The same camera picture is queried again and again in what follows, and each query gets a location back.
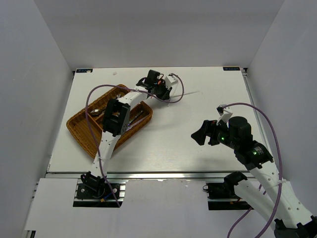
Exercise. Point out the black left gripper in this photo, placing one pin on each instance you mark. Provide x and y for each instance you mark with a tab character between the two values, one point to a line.
166	91

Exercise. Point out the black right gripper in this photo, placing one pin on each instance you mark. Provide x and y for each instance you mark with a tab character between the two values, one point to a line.
208	128

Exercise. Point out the silver knife pink handle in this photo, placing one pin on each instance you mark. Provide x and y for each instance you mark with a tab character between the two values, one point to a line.
136	123

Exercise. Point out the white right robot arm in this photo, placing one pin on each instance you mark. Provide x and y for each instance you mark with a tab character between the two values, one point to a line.
281	206

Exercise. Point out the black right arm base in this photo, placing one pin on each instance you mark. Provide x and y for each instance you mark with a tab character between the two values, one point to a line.
221	195

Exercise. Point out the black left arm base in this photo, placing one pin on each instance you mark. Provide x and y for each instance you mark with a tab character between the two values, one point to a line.
95	192

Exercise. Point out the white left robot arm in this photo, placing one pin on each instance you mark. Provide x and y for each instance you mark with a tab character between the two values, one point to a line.
117	114

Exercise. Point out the brown wicker divided tray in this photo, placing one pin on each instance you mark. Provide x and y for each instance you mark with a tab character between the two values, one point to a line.
83	129

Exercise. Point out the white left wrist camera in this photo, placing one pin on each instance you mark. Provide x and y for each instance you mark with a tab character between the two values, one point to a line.
170	80

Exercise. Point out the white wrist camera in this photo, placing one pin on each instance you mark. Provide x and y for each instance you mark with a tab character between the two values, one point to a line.
225	113
170	80

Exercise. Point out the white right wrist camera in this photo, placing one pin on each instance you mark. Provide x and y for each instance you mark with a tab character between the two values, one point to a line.
225	113

